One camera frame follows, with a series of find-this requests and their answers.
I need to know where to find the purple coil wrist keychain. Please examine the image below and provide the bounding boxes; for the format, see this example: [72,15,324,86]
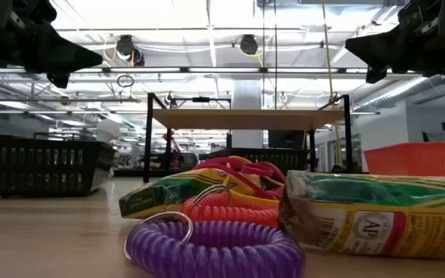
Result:
[122,211,307,278]

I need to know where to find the red background machine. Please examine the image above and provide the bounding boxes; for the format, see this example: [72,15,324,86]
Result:
[162,129,184,169]

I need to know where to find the wooden shelf riser black legs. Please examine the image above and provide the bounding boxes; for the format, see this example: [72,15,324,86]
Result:
[143,91,354,183]

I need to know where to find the black rig frame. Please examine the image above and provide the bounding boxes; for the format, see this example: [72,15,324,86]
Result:
[112,168,216,178]

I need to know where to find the black plastic mesh basket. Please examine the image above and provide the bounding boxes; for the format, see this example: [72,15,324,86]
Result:
[0,134,117,198]
[209,147,311,175]

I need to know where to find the dark red lanyard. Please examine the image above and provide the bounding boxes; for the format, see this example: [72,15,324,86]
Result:
[240,161,287,179]

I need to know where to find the red coil wrist keychain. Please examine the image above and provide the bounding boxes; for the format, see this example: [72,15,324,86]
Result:
[181,184,281,229]

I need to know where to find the yellow cable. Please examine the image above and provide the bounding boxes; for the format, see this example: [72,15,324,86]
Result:
[320,0,344,168]

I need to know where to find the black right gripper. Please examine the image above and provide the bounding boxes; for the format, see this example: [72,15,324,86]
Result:
[345,0,445,84]

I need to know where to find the black background monitor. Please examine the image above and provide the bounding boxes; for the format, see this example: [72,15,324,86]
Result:
[267,130,307,150]

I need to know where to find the yellow green crayon box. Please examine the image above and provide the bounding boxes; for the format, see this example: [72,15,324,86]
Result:
[276,169,445,262]
[118,167,264,220]

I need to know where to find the silver ceiling duct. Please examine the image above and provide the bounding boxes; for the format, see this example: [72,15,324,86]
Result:
[352,75,445,113]

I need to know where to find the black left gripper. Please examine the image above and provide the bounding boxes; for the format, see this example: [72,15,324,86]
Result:
[0,0,104,89]

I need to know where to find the white building column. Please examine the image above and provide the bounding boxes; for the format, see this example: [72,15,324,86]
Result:
[232,79,264,150]

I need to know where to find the black ceiling cable reel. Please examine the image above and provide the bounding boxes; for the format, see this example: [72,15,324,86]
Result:
[115,33,146,67]
[239,33,260,56]

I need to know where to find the long ceiling light track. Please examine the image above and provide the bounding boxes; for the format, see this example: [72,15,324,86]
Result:
[0,66,424,76]

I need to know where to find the thin black cable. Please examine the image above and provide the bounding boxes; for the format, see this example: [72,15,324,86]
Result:
[260,0,267,111]
[273,0,279,111]

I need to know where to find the orange plastic mesh basket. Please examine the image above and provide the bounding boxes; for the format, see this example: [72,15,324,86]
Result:
[363,141,445,178]

